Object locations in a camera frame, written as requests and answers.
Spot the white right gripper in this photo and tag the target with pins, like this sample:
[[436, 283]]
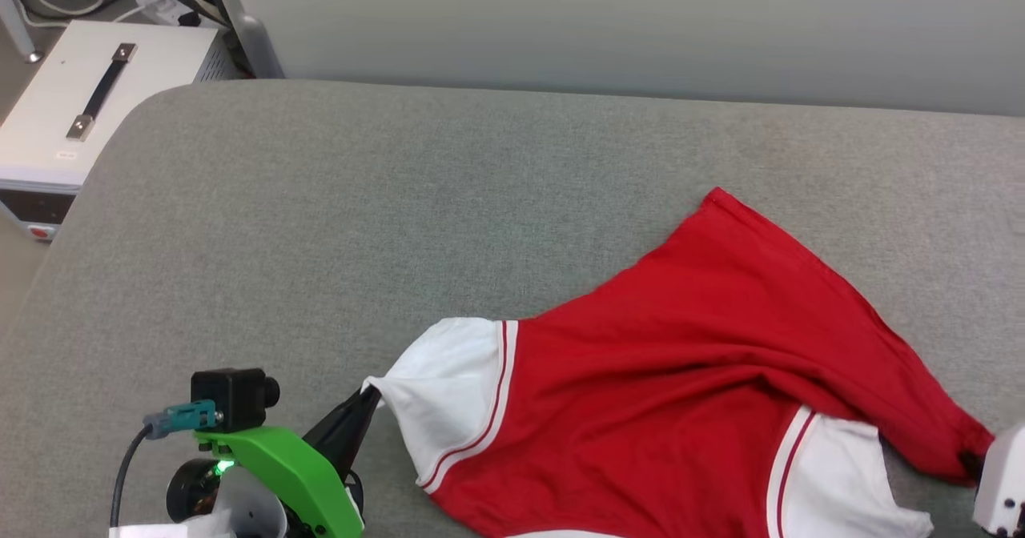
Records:
[[1005, 482]]

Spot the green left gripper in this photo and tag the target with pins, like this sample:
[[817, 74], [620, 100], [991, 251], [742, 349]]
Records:
[[296, 474]]

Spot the red and white jersey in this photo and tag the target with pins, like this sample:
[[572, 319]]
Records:
[[681, 362]]

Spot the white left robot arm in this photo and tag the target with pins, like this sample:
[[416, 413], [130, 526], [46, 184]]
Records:
[[248, 514]]

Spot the white power strip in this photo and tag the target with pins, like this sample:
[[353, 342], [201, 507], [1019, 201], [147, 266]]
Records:
[[164, 6]]

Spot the white partition panel grey posts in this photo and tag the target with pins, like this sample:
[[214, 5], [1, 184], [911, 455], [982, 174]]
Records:
[[641, 26]]

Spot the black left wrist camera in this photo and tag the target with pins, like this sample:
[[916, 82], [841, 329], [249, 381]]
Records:
[[236, 398]]

